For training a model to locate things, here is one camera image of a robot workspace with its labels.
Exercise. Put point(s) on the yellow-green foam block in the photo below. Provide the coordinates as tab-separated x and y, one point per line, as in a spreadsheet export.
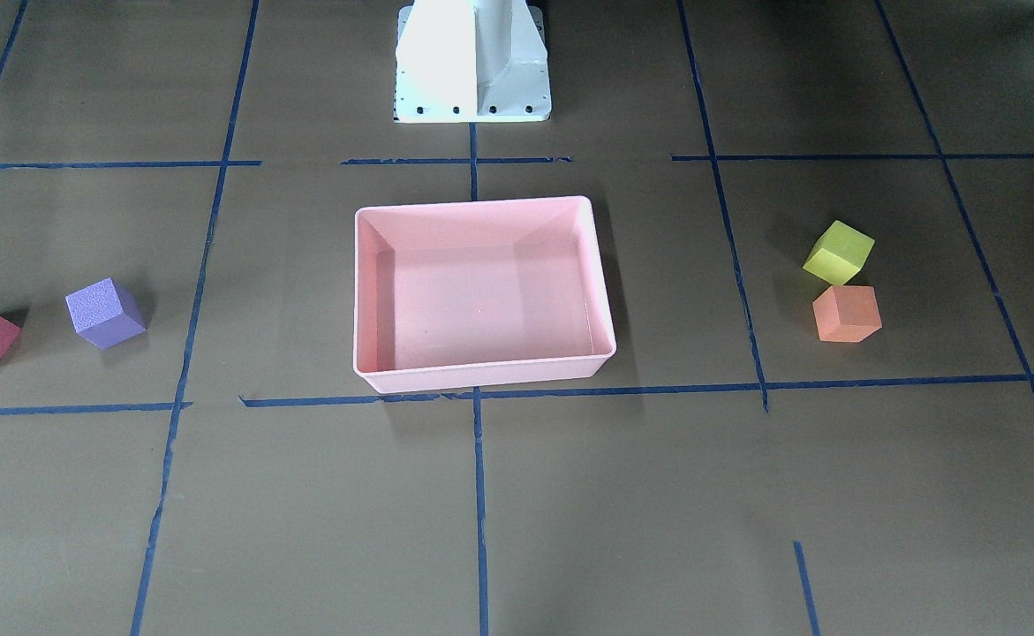
838	254

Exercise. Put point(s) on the pink plastic bin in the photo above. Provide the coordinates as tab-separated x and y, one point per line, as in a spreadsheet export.
479	293

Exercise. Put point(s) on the orange foam block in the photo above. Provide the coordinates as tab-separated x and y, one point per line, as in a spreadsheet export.
846	313

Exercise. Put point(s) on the purple foam block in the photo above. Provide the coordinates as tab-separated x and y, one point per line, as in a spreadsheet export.
105	313

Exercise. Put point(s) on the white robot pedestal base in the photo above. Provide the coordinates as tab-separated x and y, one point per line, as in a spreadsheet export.
471	61

